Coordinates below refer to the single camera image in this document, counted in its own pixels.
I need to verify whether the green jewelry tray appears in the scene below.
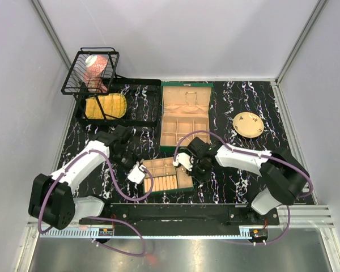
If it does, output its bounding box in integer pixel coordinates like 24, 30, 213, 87
143, 158, 193, 193

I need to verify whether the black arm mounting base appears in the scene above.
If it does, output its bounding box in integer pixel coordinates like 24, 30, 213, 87
101, 203, 279, 236

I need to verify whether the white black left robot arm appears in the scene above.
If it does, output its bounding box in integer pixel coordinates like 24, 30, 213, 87
28, 125, 146, 230

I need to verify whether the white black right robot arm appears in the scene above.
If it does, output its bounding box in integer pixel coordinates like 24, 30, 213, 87
186, 137, 310, 225

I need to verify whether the green jewelry box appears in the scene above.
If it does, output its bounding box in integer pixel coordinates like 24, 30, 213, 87
159, 82, 214, 152

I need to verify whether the yellow woven tray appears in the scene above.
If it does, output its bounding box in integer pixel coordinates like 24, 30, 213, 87
85, 93, 127, 120

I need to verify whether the cream round plate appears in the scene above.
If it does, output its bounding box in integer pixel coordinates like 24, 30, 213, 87
233, 112, 264, 138

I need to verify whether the black marble pattern mat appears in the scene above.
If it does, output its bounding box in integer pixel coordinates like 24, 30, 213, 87
57, 80, 289, 204

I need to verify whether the red patterned cup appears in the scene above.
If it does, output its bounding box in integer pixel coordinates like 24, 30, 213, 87
83, 55, 108, 93

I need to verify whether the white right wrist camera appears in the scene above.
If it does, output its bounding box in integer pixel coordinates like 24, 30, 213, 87
172, 152, 194, 172

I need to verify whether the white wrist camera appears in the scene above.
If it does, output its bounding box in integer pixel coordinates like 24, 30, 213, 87
172, 152, 194, 172
127, 162, 147, 184

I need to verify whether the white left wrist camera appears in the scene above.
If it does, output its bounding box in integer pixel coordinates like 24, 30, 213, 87
127, 162, 147, 184

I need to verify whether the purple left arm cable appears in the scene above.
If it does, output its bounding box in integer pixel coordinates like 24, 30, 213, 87
38, 150, 154, 258

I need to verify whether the black wire dish rack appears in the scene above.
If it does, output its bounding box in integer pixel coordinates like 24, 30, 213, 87
61, 47, 162, 128

